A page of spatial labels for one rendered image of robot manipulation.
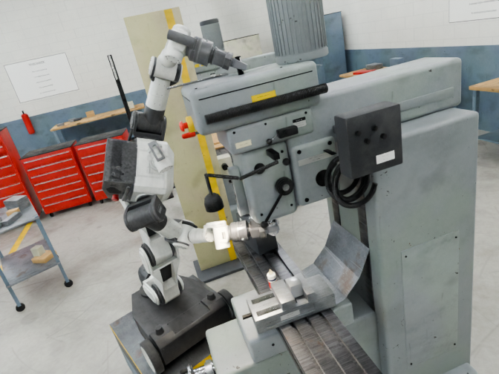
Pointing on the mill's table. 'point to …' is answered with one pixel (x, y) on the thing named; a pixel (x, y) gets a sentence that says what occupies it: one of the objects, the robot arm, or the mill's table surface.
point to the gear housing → (265, 131)
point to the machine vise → (321, 292)
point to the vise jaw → (283, 294)
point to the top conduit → (266, 103)
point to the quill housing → (265, 182)
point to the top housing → (249, 94)
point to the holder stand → (262, 245)
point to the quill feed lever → (285, 187)
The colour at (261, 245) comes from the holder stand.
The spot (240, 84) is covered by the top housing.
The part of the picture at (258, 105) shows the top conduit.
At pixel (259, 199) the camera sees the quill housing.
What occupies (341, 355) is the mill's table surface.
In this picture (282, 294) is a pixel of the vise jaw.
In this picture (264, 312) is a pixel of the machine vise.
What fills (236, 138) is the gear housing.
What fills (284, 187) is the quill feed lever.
